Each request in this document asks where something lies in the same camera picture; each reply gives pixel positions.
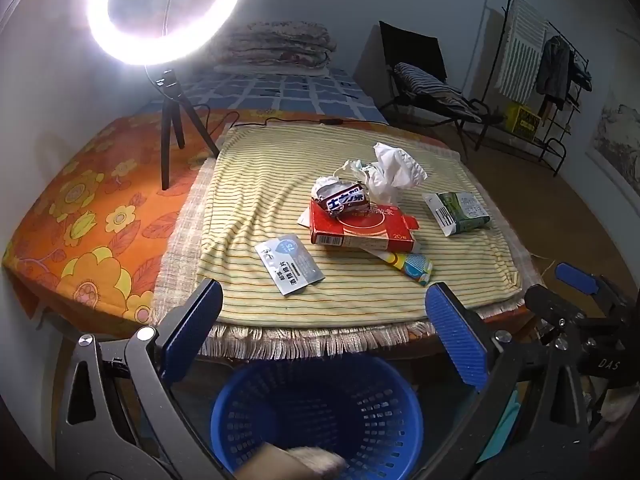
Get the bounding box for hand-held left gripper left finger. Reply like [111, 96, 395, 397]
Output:
[54, 278, 236, 480]

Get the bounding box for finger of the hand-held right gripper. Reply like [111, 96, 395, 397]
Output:
[523, 283, 589, 337]
[555, 261, 627, 322]

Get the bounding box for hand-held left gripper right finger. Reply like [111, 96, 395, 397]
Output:
[424, 281, 594, 480]

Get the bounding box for colourful toothpaste tube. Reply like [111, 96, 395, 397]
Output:
[362, 247, 434, 287]

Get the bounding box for silver wipe packet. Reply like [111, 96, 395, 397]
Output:
[254, 234, 326, 297]

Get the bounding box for green and white packet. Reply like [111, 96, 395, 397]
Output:
[423, 191, 492, 237]

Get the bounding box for red cardboard box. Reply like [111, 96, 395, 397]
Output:
[309, 198, 421, 254]

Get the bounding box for blue plastic basket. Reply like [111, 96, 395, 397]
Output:
[210, 356, 425, 480]

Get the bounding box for white tissue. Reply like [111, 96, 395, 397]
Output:
[340, 142, 429, 203]

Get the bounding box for fringed plaid cloth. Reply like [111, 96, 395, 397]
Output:
[150, 130, 543, 362]

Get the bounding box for teal sheet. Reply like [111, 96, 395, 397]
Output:
[475, 389, 522, 464]

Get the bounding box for yellow striped cloth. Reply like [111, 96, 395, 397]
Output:
[197, 122, 526, 327]

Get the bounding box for orange floral blanket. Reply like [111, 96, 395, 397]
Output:
[1, 109, 236, 337]

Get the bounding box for black drying rack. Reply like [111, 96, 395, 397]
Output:
[482, 0, 591, 177]

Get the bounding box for yellow crate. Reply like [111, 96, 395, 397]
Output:
[504, 101, 543, 138]

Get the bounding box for brown cardboard piece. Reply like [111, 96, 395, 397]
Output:
[234, 444, 348, 480]

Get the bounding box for dark hanging garment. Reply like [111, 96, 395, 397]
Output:
[570, 54, 594, 95]

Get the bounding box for grey blue jacket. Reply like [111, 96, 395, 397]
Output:
[535, 35, 574, 111]

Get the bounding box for striped towel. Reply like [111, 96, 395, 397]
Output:
[495, 0, 549, 103]

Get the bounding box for striped cushion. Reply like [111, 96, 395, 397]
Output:
[392, 62, 483, 122]

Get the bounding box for blue checked bedsheet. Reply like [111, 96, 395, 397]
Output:
[142, 67, 390, 125]

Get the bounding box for black folding chair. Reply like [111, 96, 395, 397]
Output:
[375, 20, 506, 161]

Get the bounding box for folded floral quilts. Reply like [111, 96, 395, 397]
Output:
[207, 21, 338, 67]

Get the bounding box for wall poster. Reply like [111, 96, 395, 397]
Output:
[585, 87, 640, 196]

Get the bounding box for black power cable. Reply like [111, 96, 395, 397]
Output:
[192, 104, 346, 146]

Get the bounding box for ring light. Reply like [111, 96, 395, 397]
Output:
[86, 0, 247, 67]

